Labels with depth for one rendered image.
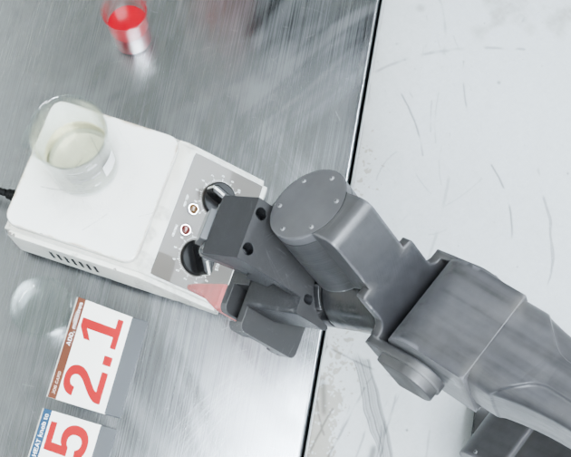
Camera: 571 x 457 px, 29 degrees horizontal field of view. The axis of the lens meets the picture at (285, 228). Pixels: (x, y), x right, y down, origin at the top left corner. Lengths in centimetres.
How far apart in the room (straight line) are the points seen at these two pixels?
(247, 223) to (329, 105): 37
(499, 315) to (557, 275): 37
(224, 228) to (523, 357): 21
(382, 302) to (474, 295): 6
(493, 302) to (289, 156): 41
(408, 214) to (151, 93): 27
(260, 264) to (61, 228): 28
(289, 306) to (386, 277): 9
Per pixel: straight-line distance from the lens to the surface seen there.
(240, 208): 72
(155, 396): 99
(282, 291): 76
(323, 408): 99
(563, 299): 104
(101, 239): 94
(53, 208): 95
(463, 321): 68
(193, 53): 108
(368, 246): 68
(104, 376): 99
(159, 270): 95
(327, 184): 70
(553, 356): 66
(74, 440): 98
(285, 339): 81
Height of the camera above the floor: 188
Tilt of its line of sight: 74 degrees down
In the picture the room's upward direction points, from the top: 2 degrees clockwise
